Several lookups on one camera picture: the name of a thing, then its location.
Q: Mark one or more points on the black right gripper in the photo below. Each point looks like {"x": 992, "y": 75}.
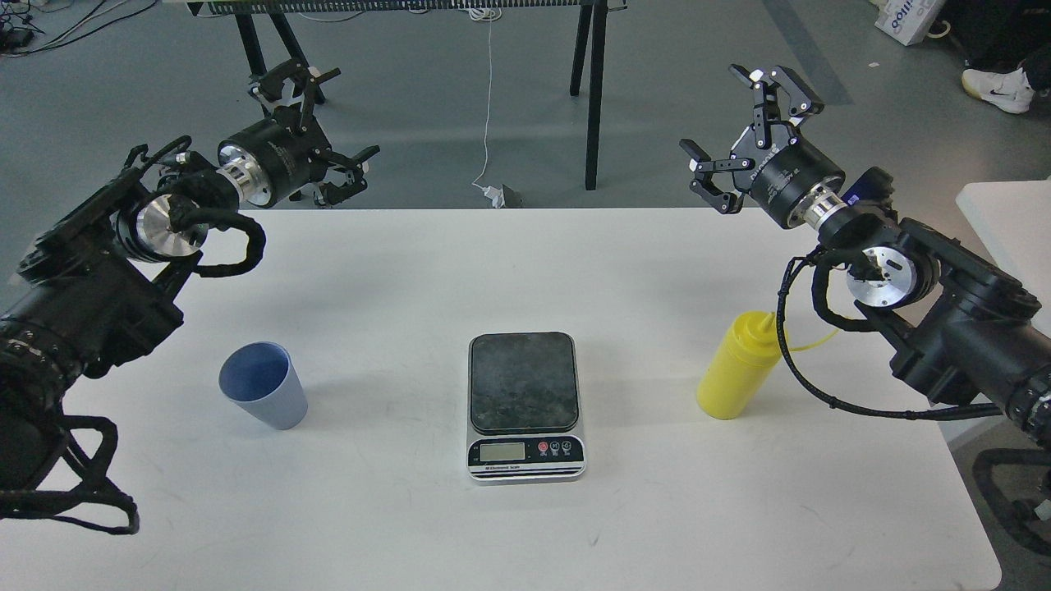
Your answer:
{"x": 792, "y": 176}

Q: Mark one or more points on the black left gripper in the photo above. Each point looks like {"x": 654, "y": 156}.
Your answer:
{"x": 275, "y": 160}

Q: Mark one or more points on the yellow squeeze bottle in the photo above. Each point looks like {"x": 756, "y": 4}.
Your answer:
{"x": 743, "y": 360}

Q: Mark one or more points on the blue ribbed plastic cup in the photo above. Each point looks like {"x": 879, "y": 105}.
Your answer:
{"x": 260, "y": 378}

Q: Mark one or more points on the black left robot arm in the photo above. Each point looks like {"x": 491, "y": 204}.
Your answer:
{"x": 104, "y": 278}

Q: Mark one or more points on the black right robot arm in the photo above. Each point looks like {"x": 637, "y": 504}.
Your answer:
{"x": 960, "y": 328}

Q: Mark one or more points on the digital kitchen scale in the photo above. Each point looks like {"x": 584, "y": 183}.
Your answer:
{"x": 524, "y": 409}

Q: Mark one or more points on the white cardboard box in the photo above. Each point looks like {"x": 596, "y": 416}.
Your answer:
{"x": 907, "y": 22}

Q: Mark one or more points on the white power adapter on floor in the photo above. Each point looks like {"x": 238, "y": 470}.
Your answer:
{"x": 503, "y": 197}

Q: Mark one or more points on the white sneaker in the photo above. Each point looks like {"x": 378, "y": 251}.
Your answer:
{"x": 1009, "y": 91}

